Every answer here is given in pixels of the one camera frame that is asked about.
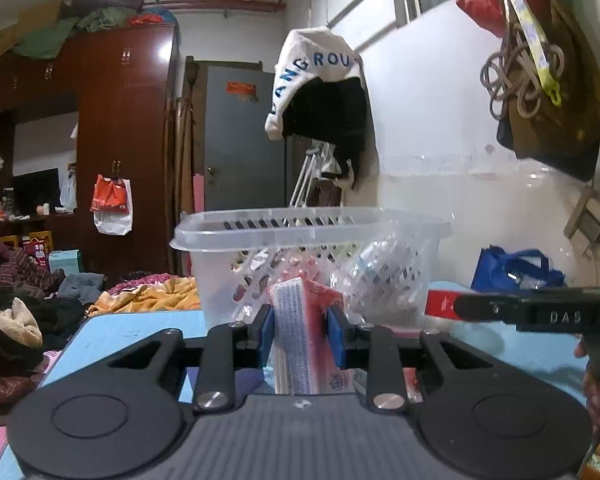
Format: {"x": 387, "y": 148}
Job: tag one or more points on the person's right hand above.
{"x": 597, "y": 400}

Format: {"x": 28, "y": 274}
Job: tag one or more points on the pile of dark clothes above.
{"x": 15, "y": 300}

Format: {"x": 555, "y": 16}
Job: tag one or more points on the pink board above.
{"x": 198, "y": 192}

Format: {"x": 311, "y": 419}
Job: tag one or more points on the black hanging garment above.
{"x": 330, "y": 120}

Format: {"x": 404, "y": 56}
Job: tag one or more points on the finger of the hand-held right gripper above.
{"x": 485, "y": 305}

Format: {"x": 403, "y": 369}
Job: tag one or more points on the green cloth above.
{"x": 55, "y": 32}

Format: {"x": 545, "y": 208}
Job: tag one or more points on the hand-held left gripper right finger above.
{"x": 336, "y": 335}

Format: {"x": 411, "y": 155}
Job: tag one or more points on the brown wooden wardrobe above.
{"x": 120, "y": 135}

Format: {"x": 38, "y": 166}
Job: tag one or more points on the teal box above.
{"x": 65, "y": 260}

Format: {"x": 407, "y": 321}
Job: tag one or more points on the brown hanging bag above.
{"x": 565, "y": 120}

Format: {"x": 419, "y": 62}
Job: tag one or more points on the blue shopping bag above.
{"x": 515, "y": 270}

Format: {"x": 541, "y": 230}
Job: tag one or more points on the red gift box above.
{"x": 37, "y": 247}

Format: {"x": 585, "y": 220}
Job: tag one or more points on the metal crutches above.
{"x": 310, "y": 175}

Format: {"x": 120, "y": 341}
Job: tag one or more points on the wall socket on wood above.
{"x": 587, "y": 222}

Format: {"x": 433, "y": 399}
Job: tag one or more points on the black television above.
{"x": 36, "y": 190}

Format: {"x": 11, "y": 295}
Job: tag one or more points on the white plastic lattice basket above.
{"x": 310, "y": 245}

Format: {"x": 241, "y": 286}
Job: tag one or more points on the yellow patterned blanket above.
{"x": 150, "y": 292}

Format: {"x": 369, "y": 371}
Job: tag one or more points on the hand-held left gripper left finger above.
{"x": 266, "y": 335}

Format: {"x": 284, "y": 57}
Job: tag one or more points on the grey metal door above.
{"x": 240, "y": 145}

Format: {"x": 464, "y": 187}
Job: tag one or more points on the pink white packet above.
{"x": 305, "y": 330}

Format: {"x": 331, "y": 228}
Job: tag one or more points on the orange white plastic bag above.
{"x": 111, "y": 205}

